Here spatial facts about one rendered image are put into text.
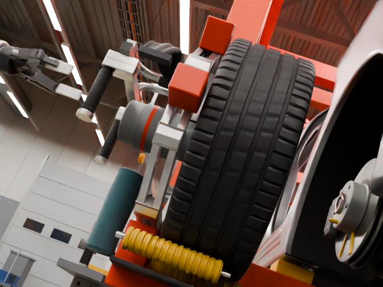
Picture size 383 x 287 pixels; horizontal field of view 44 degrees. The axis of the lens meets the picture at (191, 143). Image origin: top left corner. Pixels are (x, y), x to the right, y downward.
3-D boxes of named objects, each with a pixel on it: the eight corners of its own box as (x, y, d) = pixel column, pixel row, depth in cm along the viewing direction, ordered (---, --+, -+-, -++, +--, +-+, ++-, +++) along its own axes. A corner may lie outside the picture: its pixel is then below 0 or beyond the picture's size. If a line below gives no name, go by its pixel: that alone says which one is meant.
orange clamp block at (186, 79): (196, 114, 114) (199, 97, 105) (166, 104, 114) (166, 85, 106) (206, 90, 116) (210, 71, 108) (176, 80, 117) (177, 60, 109)
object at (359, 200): (374, 260, 120) (401, 147, 130) (345, 249, 121) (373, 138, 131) (335, 268, 151) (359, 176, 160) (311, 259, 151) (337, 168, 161)
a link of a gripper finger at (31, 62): (28, 59, 128) (24, 56, 127) (51, 54, 120) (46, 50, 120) (21, 71, 127) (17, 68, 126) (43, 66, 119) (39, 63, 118)
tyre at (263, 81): (338, 37, 104) (297, 81, 170) (236, 4, 106) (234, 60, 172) (237, 320, 105) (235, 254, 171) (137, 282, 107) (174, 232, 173)
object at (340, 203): (344, 212, 137) (350, 192, 139) (338, 210, 137) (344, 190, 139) (337, 216, 143) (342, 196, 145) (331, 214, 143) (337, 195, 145)
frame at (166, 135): (155, 203, 105) (232, 14, 125) (127, 193, 105) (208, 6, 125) (158, 247, 155) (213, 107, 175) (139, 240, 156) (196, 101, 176)
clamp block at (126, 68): (133, 74, 125) (140, 58, 127) (101, 63, 126) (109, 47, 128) (134, 83, 130) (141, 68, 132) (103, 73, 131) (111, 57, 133)
